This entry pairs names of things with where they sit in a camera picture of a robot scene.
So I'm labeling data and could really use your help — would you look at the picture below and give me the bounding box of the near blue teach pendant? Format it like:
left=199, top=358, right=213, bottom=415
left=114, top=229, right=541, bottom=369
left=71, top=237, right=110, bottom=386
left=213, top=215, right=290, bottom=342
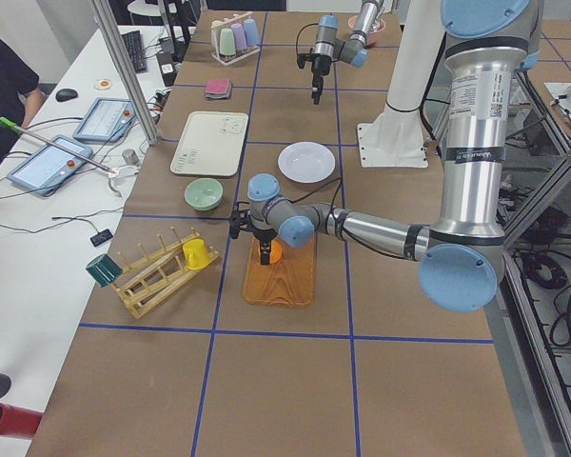
left=7, top=145, right=84, bottom=197

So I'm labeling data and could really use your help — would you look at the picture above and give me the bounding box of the small metal cylinder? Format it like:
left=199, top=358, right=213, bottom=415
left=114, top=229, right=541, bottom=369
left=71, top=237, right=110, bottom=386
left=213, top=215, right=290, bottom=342
left=121, top=149, right=140, bottom=166

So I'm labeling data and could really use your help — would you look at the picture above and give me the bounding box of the green cup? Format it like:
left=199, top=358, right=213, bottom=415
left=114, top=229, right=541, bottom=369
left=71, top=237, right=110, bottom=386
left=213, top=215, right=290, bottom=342
left=219, top=28, right=237, bottom=58

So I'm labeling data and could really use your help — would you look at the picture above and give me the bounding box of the far blue teach pendant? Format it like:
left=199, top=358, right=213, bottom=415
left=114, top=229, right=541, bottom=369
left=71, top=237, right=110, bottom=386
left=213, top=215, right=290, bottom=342
left=72, top=97, right=135, bottom=143

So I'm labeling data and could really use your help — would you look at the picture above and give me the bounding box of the small black sensor box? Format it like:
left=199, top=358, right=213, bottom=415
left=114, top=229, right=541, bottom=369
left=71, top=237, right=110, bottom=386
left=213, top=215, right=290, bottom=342
left=89, top=229, right=113, bottom=248

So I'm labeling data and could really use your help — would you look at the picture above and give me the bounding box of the aluminium frame post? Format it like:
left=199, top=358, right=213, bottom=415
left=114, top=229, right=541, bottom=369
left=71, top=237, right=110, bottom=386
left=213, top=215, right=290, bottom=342
left=89, top=0, right=159, bottom=146

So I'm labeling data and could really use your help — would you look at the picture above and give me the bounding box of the purple cup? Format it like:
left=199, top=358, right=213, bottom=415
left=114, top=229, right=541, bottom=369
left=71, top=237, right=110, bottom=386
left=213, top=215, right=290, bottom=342
left=230, top=23, right=247, bottom=51

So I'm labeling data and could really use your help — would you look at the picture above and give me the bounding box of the yellow mug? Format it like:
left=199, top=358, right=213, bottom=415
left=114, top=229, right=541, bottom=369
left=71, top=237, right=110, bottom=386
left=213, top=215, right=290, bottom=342
left=183, top=238, right=210, bottom=270

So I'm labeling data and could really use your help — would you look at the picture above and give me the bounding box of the black keyboard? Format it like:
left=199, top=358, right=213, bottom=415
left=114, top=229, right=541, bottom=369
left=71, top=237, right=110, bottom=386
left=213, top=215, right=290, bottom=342
left=121, top=30, right=148, bottom=73

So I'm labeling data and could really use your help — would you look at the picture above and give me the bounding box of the blue teach pendant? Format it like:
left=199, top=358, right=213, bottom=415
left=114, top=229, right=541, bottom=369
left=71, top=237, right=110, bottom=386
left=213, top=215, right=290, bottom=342
left=72, top=97, right=135, bottom=143
left=7, top=145, right=84, bottom=197

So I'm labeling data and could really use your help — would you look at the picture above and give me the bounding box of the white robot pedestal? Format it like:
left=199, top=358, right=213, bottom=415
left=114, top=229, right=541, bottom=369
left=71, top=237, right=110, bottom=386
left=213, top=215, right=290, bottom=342
left=358, top=0, right=444, bottom=168

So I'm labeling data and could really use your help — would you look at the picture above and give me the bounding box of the wooden cup rack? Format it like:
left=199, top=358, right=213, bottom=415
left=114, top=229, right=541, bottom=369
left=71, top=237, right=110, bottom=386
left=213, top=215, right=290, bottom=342
left=110, top=228, right=220, bottom=319

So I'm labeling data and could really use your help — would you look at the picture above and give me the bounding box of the cream rectangular tray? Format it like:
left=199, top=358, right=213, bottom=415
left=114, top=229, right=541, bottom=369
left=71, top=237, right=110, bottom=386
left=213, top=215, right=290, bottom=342
left=169, top=111, right=248, bottom=177

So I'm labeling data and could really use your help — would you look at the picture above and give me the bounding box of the pink cloth stack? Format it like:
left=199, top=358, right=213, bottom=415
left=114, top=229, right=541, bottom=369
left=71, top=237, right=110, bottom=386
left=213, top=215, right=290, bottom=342
left=205, top=78, right=232, bottom=100

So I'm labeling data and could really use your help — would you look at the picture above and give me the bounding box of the metal reach stick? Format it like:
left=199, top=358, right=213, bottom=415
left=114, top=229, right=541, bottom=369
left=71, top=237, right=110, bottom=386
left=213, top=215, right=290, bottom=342
left=0, top=116, right=121, bottom=177

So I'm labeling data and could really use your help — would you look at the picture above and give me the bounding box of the blue cup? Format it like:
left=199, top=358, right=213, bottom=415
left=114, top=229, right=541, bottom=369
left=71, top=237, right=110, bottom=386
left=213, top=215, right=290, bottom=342
left=243, top=17, right=260, bottom=48

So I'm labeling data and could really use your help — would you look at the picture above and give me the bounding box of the orange fruit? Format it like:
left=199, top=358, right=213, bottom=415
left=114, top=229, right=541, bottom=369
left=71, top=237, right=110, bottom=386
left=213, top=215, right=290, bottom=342
left=270, top=240, right=283, bottom=265

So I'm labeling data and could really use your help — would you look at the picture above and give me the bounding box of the pink bowl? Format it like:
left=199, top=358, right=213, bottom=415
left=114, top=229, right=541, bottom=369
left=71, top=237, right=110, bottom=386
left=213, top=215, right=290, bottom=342
left=347, top=15, right=386, bottom=47

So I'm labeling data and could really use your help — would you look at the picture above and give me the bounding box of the black computer mouse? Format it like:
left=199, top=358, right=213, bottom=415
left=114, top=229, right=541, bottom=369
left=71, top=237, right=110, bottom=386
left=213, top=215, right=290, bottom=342
left=54, top=88, right=78, bottom=103

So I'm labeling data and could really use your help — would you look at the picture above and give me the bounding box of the green ceramic bowl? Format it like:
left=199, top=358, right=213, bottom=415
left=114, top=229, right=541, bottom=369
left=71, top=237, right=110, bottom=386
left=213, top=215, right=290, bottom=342
left=184, top=178, right=224, bottom=211

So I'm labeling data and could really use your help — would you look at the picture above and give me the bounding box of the brown wooden tray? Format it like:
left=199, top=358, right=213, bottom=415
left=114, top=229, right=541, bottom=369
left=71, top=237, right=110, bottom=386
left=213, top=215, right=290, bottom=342
left=242, top=236, right=317, bottom=308

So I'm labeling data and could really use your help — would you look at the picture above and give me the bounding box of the white round plate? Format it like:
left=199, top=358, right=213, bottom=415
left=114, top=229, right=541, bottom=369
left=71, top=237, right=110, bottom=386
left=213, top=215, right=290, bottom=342
left=278, top=142, right=336, bottom=184

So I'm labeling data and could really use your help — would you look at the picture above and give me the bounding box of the white cup holder stand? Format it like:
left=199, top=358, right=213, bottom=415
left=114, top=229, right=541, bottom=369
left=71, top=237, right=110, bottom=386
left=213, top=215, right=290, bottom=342
left=211, top=11, right=261, bottom=66

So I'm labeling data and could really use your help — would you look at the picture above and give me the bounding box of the red cylinder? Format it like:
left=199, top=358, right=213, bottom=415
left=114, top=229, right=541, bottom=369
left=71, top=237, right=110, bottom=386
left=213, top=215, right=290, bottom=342
left=0, top=403, right=43, bottom=439

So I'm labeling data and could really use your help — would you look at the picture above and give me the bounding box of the dark green mug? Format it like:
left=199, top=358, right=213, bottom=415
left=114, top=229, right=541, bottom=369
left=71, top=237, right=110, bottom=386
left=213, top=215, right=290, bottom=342
left=86, top=253, right=123, bottom=288

